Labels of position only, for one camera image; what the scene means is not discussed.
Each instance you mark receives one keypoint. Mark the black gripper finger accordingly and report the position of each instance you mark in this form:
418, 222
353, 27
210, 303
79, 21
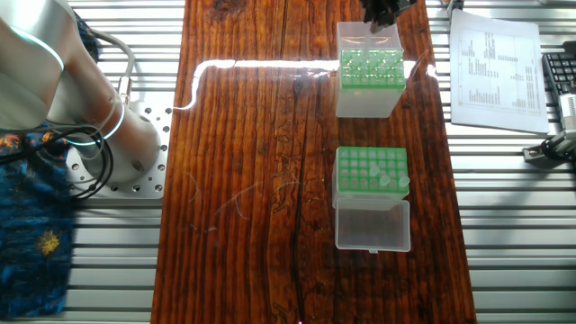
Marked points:
400, 5
376, 9

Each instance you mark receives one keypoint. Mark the tall green pipette tip holder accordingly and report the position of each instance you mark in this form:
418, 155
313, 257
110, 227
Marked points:
371, 225

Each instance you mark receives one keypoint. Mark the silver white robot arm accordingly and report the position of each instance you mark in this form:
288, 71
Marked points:
54, 81

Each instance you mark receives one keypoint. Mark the printed white paper sheet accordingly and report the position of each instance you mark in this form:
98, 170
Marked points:
499, 76

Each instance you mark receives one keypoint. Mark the black keyboard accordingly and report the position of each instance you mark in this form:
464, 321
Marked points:
560, 72

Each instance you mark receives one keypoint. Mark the brown wooden board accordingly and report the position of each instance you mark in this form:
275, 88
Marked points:
243, 198

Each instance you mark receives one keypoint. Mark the blue patterned cloth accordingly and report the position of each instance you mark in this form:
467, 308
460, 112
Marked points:
31, 243

